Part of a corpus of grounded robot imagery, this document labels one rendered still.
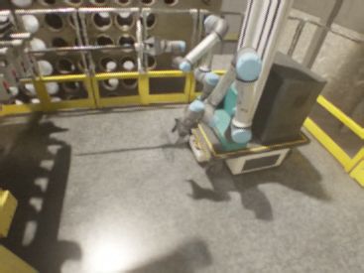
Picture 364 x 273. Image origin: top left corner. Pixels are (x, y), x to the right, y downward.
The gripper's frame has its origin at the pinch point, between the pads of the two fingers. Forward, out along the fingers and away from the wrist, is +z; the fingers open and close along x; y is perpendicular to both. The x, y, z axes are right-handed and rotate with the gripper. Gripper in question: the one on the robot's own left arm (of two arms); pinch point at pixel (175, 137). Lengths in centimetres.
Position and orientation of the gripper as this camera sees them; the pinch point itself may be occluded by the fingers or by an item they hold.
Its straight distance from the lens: 141.0
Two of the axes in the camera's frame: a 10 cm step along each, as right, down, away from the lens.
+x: 1.3, 7.7, -6.3
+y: -8.7, -2.1, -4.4
